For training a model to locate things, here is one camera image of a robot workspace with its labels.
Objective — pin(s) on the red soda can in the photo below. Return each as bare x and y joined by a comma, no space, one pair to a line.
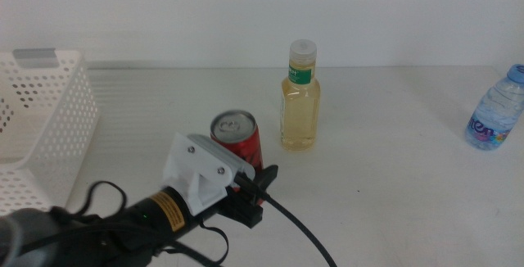
245,144

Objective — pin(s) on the clear blue-capped water bottle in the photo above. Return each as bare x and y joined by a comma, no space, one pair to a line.
493,115

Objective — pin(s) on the white perforated plastic basket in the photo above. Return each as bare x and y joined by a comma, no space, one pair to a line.
57,136

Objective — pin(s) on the yellow tea bottle green label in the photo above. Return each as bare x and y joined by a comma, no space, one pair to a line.
301,111

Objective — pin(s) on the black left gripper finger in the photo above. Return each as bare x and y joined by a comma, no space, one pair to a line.
268,177

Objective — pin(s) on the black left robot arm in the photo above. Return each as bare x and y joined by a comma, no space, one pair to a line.
123,234

